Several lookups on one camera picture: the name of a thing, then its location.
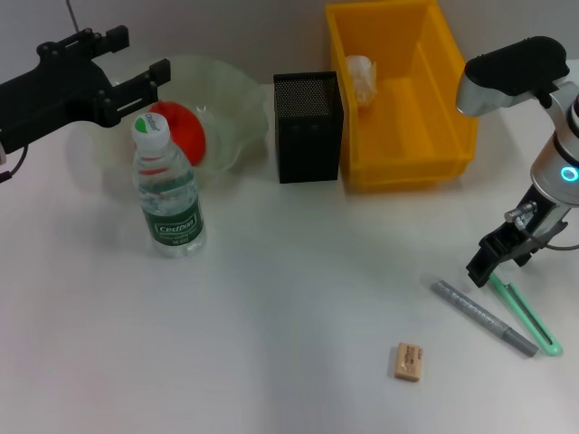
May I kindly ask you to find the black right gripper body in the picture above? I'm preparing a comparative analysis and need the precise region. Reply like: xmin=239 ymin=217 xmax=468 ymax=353
xmin=479 ymin=184 xmax=570 ymax=254

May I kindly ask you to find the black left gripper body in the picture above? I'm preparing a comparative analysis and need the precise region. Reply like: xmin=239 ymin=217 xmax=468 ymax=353
xmin=0 ymin=30 xmax=118 ymax=154

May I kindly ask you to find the grey marker pen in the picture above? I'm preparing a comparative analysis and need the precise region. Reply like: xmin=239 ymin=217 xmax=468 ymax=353
xmin=429 ymin=278 xmax=540 ymax=359

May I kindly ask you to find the mint green utility knife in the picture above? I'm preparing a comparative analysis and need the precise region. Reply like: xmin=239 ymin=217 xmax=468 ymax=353
xmin=488 ymin=270 xmax=564 ymax=358

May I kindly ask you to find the orange fruit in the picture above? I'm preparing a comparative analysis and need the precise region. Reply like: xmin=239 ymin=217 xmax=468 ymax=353
xmin=147 ymin=99 xmax=208 ymax=167

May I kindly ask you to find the beige eraser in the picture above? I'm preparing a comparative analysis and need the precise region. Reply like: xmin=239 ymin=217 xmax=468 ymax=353
xmin=386 ymin=342 xmax=425 ymax=383

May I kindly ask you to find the clear green-label water bottle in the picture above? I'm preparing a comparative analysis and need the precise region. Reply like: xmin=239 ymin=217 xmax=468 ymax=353
xmin=130 ymin=112 xmax=208 ymax=260

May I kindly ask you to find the white paper ball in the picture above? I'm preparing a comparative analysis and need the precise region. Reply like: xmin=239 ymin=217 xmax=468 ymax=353
xmin=346 ymin=53 xmax=379 ymax=109

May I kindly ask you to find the pale green glass fruit plate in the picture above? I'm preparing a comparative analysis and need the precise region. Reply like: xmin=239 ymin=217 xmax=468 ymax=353
xmin=66 ymin=54 xmax=271 ymax=192

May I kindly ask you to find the black mesh pen holder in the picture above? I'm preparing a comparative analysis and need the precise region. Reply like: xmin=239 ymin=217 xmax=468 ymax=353
xmin=272 ymin=71 xmax=345 ymax=185

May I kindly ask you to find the yellow plastic bin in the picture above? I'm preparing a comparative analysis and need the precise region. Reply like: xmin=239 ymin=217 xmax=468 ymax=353
xmin=324 ymin=0 xmax=479 ymax=193

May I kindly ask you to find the thin right arm cable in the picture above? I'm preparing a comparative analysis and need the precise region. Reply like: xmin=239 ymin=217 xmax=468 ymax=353
xmin=518 ymin=220 xmax=579 ymax=252

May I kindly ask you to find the thin arm cable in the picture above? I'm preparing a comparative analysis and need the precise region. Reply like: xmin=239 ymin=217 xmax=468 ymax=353
xmin=0 ymin=143 xmax=31 ymax=184
xmin=518 ymin=220 xmax=579 ymax=252

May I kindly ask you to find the thin left arm cable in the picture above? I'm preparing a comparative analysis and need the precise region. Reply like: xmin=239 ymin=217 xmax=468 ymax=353
xmin=0 ymin=143 xmax=31 ymax=184

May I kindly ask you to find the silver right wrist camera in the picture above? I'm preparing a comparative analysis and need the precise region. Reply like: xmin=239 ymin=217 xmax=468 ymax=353
xmin=455 ymin=35 xmax=570 ymax=119

